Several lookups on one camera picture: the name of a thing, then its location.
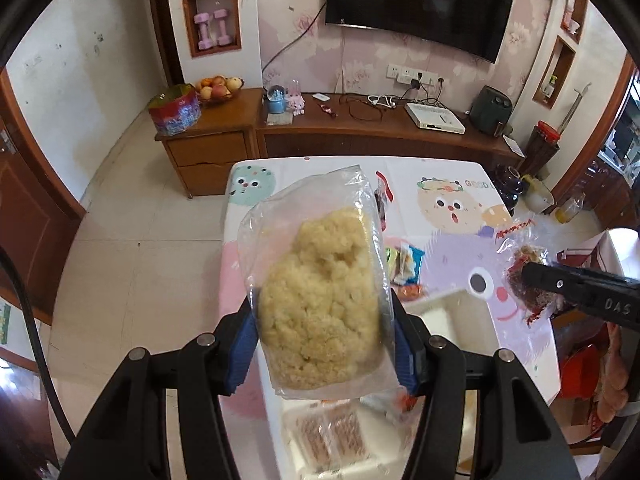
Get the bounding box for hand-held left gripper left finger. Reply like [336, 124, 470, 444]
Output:
[72, 297, 261, 480]

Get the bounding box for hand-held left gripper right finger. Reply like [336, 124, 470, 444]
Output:
[387, 295, 581, 480]

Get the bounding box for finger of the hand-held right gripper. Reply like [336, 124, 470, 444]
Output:
[522, 262, 581, 306]

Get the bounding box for clear nut bag red print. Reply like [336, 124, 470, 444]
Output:
[495, 217, 566, 326]

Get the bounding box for white plastic tray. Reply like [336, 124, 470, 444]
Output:
[272, 285, 501, 480]

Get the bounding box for puffed rice cake clear bag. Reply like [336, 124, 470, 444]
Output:
[235, 162, 401, 403]

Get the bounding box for pile of snack packets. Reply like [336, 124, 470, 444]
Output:
[372, 170, 428, 303]

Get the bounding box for clear brown biscuit pack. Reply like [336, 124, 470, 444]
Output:
[282, 402, 368, 476]

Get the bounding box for white red printed cloth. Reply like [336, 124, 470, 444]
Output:
[557, 227, 640, 281]

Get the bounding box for yellow liquid bottle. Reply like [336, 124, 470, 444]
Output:
[555, 195, 586, 224]

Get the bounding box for white bucket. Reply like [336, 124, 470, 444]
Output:
[522, 175, 556, 213]

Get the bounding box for dark ceramic jar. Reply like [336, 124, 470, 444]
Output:
[492, 165, 526, 211]

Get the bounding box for cartoon printed tablecloth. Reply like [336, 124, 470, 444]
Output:
[220, 156, 560, 461]

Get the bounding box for dark jar with red lid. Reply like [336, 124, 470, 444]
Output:
[525, 120, 561, 176]

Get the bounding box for dark air fryer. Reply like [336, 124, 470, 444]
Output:
[472, 86, 512, 136]

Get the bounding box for wooden drawer cabinet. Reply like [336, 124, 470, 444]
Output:
[155, 87, 263, 198]

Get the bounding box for white set-top box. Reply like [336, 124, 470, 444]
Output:
[404, 102, 467, 135]

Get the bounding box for wooden television cabinet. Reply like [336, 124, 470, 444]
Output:
[255, 91, 526, 173]

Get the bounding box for round colourful tin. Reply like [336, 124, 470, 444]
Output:
[148, 83, 202, 137]

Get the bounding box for pink rabbit toy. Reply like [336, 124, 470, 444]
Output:
[286, 80, 307, 117]

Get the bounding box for brown wooden door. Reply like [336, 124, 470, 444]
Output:
[0, 67, 86, 326]

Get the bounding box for bowl of fruit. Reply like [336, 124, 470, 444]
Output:
[194, 75, 246, 107]

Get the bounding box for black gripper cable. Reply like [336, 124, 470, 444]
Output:
[0, 247, 78, 443]

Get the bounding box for white wall sockets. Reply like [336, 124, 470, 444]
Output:
[385, 63, 446, 86]

